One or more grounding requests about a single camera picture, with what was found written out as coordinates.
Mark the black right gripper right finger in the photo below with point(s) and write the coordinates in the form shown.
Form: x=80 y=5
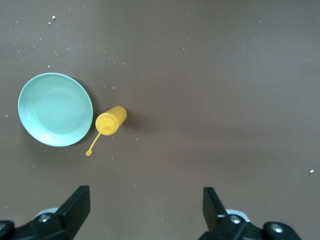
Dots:
x=212 y=210

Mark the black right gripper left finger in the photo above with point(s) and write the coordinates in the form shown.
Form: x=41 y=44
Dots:
x=73 y=210

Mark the yellow squeeze bottle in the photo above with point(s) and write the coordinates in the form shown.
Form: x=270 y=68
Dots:
x=112 y=120

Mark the mint green plate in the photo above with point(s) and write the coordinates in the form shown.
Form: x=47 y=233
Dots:
x=55 y=110

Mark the brown table cloth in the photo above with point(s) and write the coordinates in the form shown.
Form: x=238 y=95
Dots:
x=200 y=75

